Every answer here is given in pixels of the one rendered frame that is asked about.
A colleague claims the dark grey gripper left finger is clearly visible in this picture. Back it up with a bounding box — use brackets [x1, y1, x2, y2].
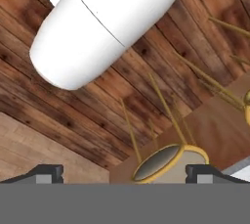
[0, 164, 64, 185]

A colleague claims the brown wooden kitchen island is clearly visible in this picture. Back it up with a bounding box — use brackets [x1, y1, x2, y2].
[108, 73, 250, 185]

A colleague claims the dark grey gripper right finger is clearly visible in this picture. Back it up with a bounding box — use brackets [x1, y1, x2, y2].
[185, 164, 250, 185]

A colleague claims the gold-legged bar stool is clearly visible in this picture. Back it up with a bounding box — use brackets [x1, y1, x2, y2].
[173, 50, 250, 127]
[207, 16, 250, 67]
[118, 72, 210, 185]

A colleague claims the large white rounded cylinder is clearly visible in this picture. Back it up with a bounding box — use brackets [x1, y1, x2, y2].
[11, 0, 189, 91]

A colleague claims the light wooden cabinet panel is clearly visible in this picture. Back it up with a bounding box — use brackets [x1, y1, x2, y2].
[0, 112, 110, 185]

